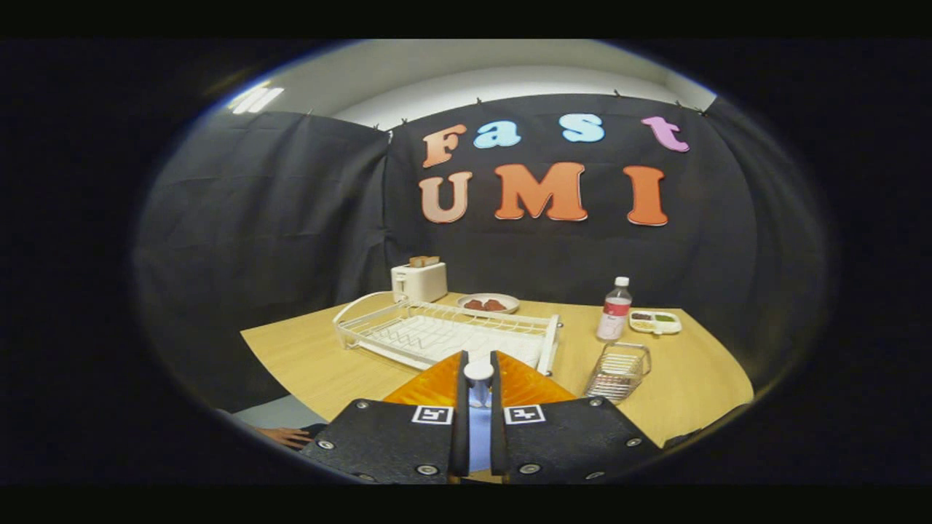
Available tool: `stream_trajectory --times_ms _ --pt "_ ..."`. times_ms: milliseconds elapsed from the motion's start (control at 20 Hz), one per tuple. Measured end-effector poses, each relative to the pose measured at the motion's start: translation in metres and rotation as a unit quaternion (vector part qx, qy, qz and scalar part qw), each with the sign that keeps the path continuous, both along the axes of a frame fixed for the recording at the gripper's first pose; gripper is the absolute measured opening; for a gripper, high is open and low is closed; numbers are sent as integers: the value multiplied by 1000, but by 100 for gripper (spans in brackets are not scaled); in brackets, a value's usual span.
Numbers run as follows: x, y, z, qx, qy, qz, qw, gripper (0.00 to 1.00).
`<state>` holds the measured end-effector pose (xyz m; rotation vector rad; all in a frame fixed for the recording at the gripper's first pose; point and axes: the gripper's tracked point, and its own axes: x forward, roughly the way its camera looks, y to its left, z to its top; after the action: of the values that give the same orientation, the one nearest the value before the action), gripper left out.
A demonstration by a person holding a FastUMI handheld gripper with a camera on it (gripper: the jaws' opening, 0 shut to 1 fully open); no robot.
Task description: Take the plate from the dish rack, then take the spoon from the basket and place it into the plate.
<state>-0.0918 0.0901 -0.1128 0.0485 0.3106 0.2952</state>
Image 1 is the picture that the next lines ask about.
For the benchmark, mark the brown meat slice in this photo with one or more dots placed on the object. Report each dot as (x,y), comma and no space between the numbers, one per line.
(496,305)
(474,305)

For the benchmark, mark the clear bottle with red label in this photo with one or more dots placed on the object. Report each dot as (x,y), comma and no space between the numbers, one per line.
(614,313)

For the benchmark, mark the white sectioned sauce dish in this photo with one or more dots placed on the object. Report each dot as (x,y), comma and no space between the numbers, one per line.
(655,322)

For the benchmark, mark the ceiling light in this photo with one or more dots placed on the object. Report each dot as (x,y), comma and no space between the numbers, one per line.
(255,98)

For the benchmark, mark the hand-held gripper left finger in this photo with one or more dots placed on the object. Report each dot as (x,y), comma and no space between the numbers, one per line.
(386,444)

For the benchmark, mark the toast slices in toaster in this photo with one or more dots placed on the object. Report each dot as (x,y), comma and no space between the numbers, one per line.
(424,260)

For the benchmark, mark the black backdrop cloth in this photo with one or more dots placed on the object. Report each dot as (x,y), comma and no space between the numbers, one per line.
(291,240)

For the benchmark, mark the blue plate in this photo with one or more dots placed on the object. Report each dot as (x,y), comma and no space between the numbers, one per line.
(480,437)

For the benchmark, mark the beige plate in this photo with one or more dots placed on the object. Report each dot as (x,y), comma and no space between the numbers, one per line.
(488,298)

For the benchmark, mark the white toaster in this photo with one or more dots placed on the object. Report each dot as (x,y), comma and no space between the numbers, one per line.
(419,284)

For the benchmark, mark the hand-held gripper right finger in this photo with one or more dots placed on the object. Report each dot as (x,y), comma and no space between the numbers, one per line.
(575,444)

